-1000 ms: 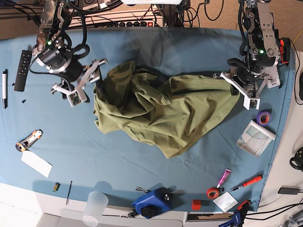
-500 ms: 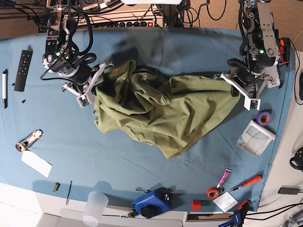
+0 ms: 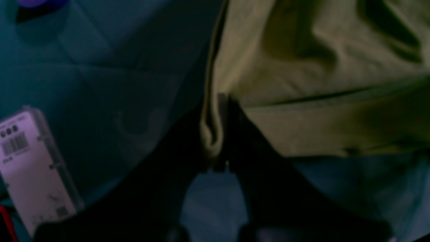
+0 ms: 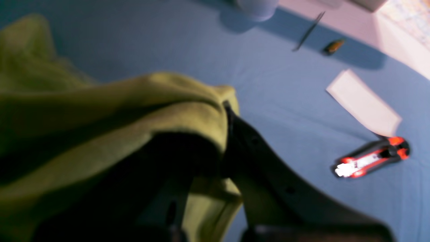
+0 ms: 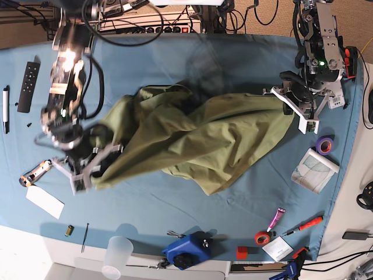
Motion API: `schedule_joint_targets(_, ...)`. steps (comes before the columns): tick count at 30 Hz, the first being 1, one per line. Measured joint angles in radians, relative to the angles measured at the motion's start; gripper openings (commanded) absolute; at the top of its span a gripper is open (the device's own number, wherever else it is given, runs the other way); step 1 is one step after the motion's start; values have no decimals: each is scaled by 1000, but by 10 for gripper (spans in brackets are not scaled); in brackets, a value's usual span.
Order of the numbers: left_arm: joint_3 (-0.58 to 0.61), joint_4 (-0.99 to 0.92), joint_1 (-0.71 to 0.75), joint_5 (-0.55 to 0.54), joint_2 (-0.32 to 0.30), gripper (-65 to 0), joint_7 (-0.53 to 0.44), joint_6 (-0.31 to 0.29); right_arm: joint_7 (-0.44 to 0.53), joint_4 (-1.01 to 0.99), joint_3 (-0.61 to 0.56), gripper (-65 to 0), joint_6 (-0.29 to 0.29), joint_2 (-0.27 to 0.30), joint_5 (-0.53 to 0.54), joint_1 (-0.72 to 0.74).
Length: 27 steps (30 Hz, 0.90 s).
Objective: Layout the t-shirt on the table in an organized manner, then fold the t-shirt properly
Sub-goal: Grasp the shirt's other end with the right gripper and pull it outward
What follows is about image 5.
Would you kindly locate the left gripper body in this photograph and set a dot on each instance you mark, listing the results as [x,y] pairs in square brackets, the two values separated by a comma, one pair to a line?
[304,102]

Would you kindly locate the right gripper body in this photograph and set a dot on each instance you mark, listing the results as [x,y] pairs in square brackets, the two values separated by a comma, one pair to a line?
[95,144]

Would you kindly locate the olive green t-shirt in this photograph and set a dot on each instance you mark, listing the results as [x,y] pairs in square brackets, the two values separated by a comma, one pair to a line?
[212,144]

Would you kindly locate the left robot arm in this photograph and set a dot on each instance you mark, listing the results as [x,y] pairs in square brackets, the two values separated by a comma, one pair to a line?
[319,62]

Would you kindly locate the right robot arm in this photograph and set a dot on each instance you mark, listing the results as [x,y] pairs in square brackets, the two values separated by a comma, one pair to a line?
[64,118]

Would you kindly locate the clear plastic package box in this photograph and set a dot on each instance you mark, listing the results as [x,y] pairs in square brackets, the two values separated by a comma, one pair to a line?
[336,99]

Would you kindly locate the purple tape roll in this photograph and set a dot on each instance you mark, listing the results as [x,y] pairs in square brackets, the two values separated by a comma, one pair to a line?
[325,144]

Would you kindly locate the white paper card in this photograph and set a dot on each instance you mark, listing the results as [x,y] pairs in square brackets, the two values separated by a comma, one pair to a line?
[45,201]

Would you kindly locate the orange grey utility knife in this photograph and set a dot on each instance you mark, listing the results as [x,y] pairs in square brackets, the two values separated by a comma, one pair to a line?
[35,174]

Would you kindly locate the small green battery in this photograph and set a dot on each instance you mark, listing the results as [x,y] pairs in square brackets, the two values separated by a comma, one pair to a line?
[69,230]

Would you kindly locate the orange black clamp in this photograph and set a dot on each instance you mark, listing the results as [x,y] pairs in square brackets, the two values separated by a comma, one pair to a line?
[351,61]

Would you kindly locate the rolled printed paper sheet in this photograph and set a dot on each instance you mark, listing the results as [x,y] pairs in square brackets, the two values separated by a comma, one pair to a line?
[314,171]

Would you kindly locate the black tweezers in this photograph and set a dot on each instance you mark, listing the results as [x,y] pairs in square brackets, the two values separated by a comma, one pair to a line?
[84,238]

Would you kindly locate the translucent plastic cup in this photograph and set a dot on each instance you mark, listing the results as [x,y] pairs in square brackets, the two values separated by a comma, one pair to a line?
[118,252]

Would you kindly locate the light blue table cloth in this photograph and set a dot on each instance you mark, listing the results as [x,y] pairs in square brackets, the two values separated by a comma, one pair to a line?
[145,207]

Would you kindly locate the pink glue tube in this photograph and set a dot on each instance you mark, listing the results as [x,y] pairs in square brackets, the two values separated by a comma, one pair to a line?
[279,213]

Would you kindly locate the black and white marker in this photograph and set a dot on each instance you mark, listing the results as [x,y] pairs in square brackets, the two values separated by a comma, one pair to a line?
[5,109]

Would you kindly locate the black remote control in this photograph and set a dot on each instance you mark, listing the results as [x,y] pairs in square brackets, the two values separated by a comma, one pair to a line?
[28,87]

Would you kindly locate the blue plastic clamp device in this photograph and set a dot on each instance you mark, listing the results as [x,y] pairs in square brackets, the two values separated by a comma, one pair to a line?
[187,251]

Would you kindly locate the red tape roll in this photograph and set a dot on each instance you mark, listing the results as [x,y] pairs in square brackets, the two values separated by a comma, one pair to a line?
[262,238]

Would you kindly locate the black power strip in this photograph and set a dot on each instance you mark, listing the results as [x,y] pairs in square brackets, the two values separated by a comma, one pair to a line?
[168,29]

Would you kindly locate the black power adapter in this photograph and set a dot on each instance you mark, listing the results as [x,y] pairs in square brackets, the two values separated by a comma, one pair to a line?
[353,235]

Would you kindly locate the white square paper note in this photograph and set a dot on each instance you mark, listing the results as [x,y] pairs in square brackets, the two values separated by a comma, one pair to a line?
[277,249]

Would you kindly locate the red cube block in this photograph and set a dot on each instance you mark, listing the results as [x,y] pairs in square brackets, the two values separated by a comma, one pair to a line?
[241,252]

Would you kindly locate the blue orange spring clamp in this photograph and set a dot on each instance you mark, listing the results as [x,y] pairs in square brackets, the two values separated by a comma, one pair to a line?
[293,268]

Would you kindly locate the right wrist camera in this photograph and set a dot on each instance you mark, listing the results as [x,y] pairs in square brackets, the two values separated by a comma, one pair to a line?
[79,183]

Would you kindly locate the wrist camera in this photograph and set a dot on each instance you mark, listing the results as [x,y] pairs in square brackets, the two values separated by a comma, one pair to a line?
[79,183]
[308,125]

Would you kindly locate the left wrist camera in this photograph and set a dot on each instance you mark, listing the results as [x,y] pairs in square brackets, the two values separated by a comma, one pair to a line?
[308,125]

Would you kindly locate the orange handled screwdriver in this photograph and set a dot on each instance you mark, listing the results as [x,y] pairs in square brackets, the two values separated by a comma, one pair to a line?
[305,225]

